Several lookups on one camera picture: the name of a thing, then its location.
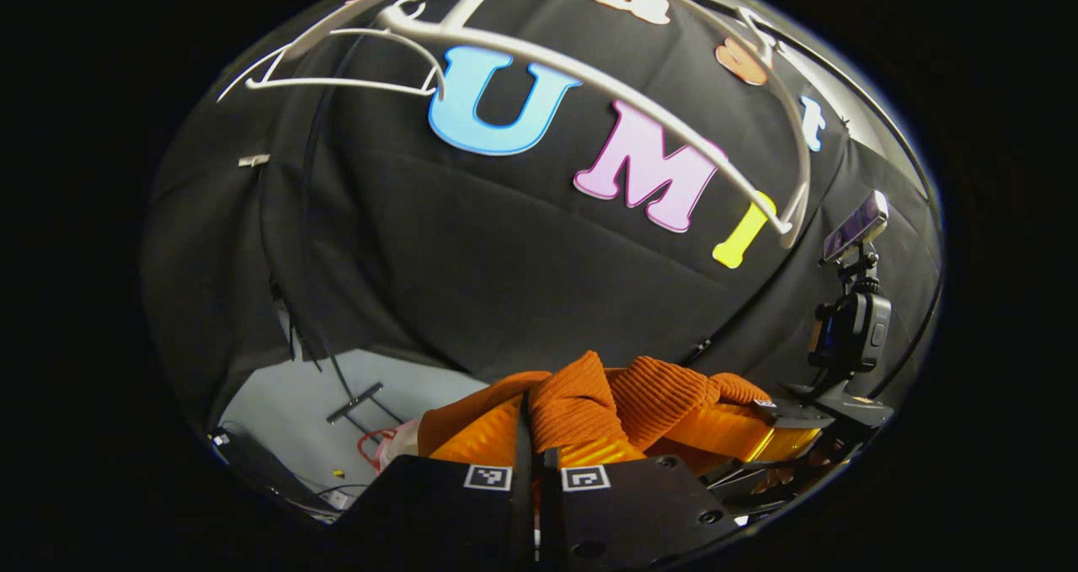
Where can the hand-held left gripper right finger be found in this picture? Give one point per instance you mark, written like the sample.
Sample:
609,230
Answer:
549,513

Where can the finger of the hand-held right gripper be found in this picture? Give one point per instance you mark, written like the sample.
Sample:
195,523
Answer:
758,483
741,437

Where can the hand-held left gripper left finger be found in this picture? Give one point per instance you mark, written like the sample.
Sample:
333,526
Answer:
524,513

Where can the white hanger with trouser bar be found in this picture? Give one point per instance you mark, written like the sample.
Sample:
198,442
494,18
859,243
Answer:
547,60

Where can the white plastic hanger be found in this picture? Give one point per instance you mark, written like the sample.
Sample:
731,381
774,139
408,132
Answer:
345,81

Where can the dark flat object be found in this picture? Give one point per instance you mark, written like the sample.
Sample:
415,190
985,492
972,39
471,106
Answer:
269,471

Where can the white clip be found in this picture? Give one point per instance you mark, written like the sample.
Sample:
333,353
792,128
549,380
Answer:
254,161

